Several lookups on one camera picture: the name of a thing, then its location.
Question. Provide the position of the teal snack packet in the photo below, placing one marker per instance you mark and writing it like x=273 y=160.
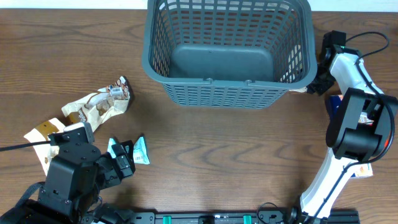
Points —
x=139 y=151

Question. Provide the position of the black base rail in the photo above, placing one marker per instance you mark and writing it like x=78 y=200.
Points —
x=264 y=215

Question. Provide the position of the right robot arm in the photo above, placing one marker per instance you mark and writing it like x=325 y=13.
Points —
x=360 y=132

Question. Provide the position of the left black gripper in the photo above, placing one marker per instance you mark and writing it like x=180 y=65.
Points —
x=110 y=165

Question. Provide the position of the blue Kleenex tissue pack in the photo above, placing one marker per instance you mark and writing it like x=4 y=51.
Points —
x=332 y=103

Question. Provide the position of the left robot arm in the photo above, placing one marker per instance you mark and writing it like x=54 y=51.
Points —
x=71 y=191

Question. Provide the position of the grey plastic basket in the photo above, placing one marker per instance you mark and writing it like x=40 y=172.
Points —
x=222 y=53

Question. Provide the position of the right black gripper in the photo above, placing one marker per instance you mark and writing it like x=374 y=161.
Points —
x=321 y=84

